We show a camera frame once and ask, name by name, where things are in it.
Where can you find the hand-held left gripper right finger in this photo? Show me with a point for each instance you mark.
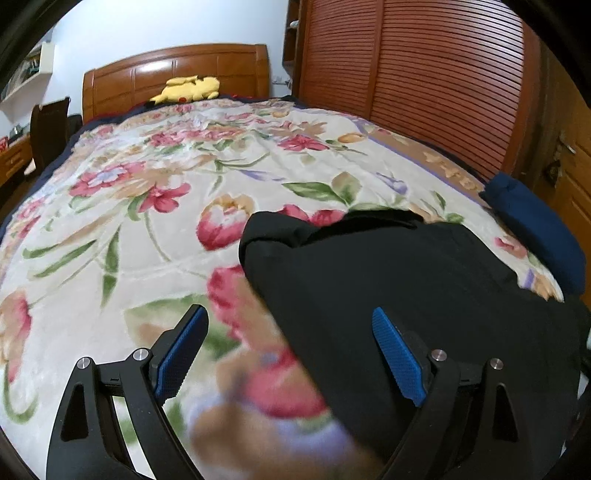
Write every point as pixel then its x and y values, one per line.
pixel 399 357

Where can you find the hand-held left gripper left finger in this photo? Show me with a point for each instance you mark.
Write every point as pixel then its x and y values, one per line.
pixel 180 353

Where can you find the black coat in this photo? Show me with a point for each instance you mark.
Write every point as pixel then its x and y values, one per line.
pixel 392 267

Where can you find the floral blanket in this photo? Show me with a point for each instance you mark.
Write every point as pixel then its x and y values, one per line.
pixel 184 184

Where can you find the wooden door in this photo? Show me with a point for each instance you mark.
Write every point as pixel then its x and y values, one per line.
pixel 570 198

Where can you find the dark wooden chair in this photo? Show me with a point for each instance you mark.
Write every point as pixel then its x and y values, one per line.
pixel 51 131

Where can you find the wooden desk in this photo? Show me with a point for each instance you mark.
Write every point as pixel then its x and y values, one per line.
pixel 11 159

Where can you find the yellow plush toy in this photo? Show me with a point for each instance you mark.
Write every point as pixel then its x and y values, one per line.
pixel 189 90

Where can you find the wooden bed headboard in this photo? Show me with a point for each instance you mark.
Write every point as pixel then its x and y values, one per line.
pixel 138 74

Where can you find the wooden louvred wardrobe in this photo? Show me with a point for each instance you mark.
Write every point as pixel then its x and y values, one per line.
pixel 415 69

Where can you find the white wall shelf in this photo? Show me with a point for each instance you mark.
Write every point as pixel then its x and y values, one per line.
pixel 27 78

